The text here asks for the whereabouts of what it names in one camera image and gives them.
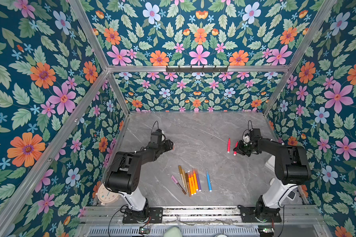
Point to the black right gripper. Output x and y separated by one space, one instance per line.
239 148

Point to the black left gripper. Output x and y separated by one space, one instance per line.
168 146

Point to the pink highlighter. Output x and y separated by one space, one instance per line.
235 149
228 145

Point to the blue highlighter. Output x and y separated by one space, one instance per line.
208 181

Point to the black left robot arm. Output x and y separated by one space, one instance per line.
123 175

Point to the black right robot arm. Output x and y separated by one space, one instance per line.
291 168

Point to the gold brown pen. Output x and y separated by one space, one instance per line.
182 177

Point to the beige pen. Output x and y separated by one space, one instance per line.
185 177

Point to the pink cap brown pen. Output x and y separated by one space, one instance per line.
174 179

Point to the white box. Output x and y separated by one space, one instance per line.
270 163

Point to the orange highlighter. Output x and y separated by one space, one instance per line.
189 184
195 180

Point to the purple highlighter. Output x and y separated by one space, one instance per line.
198 180

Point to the metal hook rack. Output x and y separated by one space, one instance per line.
196 69

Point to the round beige clock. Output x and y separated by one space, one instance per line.
105 196

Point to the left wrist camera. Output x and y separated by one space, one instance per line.
157 136

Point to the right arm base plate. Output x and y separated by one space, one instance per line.
254 214

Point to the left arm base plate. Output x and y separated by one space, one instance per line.
149 215

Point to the aluminium front rail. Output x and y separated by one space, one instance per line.
290 214

